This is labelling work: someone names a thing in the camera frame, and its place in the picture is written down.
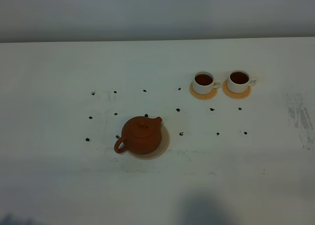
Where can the brown clay teapot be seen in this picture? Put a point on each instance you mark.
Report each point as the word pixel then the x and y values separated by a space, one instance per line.
pixel 140 135

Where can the beige teapot coaster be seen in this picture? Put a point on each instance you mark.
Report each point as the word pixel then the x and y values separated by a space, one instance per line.
pixel 165 139

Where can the left white teacup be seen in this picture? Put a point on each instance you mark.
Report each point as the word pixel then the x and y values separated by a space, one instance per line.
pixel 204 83

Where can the white teacup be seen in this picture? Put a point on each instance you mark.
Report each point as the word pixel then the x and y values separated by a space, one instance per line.
pixel 204 83
pixel 239 81

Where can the left orange coaster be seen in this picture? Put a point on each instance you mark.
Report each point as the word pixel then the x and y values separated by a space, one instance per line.
pixel 203 95

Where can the orange coaster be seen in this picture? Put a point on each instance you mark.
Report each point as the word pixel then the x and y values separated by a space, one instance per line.
pixel 203 95
pixel 233 95

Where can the right orange coaster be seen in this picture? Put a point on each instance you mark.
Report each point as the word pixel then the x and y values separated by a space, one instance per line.
pixel 233 95

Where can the right white teacup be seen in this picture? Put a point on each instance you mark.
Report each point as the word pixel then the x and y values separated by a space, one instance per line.
pixel 239 81

